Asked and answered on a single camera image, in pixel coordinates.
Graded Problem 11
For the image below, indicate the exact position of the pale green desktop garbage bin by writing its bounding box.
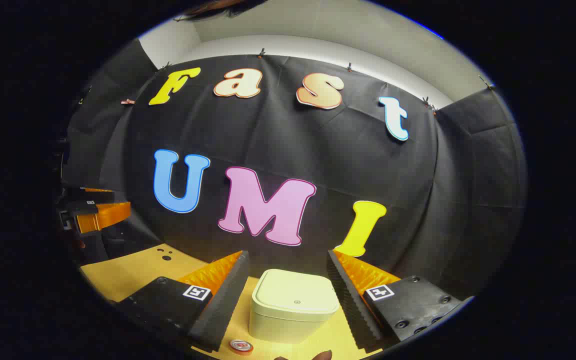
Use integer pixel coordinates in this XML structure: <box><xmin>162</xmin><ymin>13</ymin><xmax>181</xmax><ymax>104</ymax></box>
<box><xmin>249</xmin><ymin>269</ymin><xmax>340</xmax><ymax>344</ymax></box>

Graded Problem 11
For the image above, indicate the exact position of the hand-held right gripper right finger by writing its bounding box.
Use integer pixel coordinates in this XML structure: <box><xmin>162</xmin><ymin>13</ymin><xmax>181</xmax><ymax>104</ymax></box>
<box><xmin>327</xmin><ymin>250</ymin><xmax>475</xmax><ymax>352</ymax></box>

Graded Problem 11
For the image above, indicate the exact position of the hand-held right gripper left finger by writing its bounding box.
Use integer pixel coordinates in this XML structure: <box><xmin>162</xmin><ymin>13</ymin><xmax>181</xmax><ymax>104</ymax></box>
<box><xmin>117</xmin><ymin>251</ymin><xmax>250</xmax><ymax>352</ymax></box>

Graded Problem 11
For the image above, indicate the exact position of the wooden desktop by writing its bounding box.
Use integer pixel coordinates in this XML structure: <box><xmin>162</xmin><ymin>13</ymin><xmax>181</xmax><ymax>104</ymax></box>
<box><xmin>80</xmin><ymin>243</ymin><xmax>384</xmax><ymax>360</ymax></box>

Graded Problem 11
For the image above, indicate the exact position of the black backdrop cloth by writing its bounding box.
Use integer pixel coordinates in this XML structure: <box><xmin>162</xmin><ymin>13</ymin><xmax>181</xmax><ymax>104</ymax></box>
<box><xmin>60</xmin><ymin>37</ymin><xmax>528</xmax><ymax>301</ymax></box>

